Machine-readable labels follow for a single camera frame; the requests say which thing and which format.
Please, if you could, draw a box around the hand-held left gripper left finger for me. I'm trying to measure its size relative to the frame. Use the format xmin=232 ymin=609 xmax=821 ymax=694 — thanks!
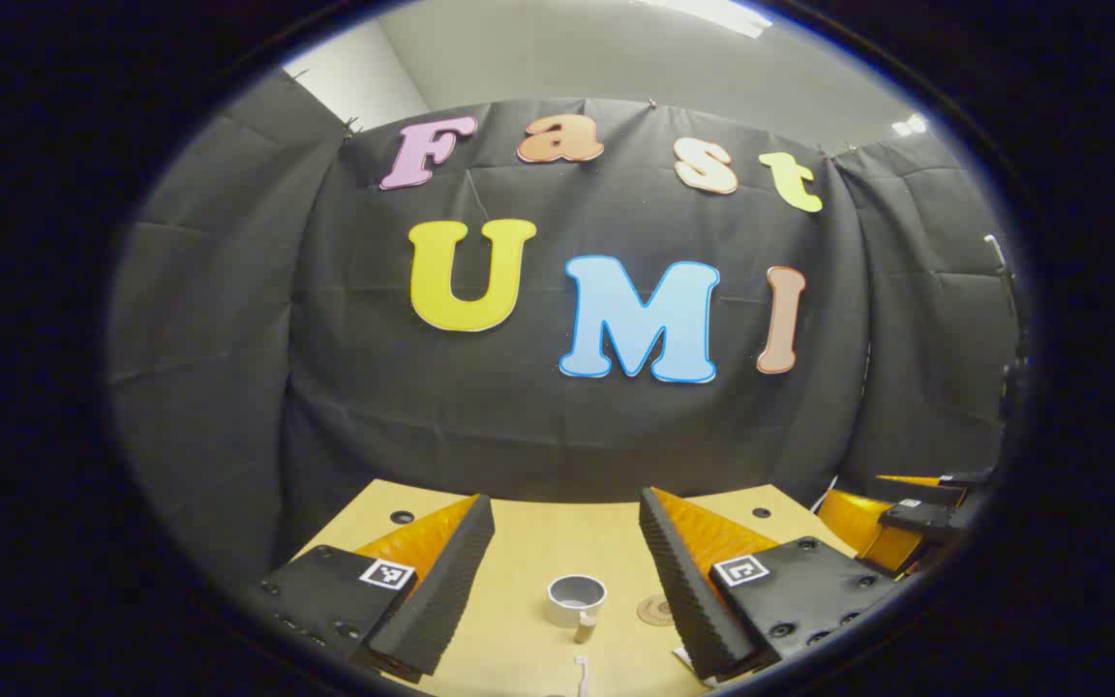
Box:
xmin=257 ymin=494 xmax=497 ymax=683

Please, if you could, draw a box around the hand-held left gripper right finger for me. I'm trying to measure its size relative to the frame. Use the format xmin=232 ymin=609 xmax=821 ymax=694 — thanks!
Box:
xmin=639 ymin=487 xmax=897 ymax=682

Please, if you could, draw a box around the white cup with wooden handle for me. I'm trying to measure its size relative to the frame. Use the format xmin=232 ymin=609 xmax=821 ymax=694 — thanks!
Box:
xmin=547 ymin=575 xmax=608 ymax=645

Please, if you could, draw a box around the wooden desktop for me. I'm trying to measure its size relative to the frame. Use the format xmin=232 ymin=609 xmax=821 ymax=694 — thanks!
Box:
xmin=291 ymin=479 xmax=859 ymax=697

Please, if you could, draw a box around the black backdrop cloth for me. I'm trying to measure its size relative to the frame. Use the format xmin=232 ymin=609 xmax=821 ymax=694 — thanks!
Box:
xmin=107 ymin=73 xmax=1028 ymax=582

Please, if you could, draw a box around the metal stand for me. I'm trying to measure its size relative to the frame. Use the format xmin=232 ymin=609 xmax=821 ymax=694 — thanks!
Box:
xmin=983 ymin=232 xmax=1033 ymax=417

